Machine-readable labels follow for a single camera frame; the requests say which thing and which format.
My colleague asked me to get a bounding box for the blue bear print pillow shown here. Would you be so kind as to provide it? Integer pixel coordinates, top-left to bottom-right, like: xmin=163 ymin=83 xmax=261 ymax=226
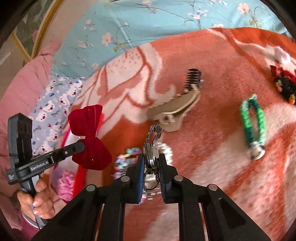
xmin=29 ymin=74 xmax=86 ymax=156

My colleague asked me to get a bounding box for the red velvet bow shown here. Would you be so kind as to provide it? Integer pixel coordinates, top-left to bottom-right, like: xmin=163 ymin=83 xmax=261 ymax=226
xmin=68 ymin=104 xmax=112 ymax=171

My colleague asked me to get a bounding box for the green braided bracelet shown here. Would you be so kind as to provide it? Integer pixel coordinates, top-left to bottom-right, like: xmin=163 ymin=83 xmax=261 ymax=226
xmin=239 ymin=93 xmax=267 ymax=161

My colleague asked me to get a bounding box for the beige hair claw clip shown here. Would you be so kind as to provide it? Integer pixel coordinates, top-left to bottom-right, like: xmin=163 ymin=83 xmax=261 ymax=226
xmin=147 ymin=84 xmax=201 ymax=133

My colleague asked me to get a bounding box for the black hair comb clip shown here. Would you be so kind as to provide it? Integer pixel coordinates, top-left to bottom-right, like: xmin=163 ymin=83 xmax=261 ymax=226
xmin=183 ymin=68 xmax=203 ymax=93

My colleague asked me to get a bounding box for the teal floral bed sheet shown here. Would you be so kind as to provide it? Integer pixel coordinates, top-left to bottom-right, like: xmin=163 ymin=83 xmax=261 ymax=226
xmin=52 ymin=1 xmax=289 ymax=78

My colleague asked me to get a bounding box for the orange white floral blanket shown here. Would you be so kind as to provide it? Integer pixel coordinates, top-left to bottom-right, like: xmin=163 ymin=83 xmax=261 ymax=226
xmin=73 ymin=28 xmax=295 ymax=240

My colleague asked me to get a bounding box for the pink flower scrunchie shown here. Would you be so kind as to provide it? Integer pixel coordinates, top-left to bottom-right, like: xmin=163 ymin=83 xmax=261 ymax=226
xmin=51 ymin=168 xmax=75 ymax=202

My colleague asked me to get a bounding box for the person left hand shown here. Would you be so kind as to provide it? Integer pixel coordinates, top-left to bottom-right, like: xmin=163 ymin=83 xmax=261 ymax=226
xmin=17 ymin=178 xmax=55 ymax=221

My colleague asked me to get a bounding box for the white pearl bracelet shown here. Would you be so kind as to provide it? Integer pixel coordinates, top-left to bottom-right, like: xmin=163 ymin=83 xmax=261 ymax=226
xmin=155 ymin=141 xmax=174 ymax=165

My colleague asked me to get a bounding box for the red black hair tie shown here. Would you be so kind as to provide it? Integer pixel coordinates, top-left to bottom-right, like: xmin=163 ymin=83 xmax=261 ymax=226
xmin=269 ymin=64 xmax=296 ymax=105

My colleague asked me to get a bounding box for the pink quilt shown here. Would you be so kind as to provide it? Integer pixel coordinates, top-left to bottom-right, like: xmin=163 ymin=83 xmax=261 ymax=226
xmin=0 ymin=41 xmax=62 ymax=232

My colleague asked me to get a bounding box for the metal wrist watch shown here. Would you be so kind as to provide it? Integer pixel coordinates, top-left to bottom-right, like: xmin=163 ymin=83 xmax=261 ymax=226
xmin=140 ymin=124 xmax=163 ymax=204

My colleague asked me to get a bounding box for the red jewelry box tray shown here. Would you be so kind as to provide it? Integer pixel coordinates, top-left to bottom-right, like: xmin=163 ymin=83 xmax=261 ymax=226
xmin=60 ymin=113 xmax=105 ymax=200

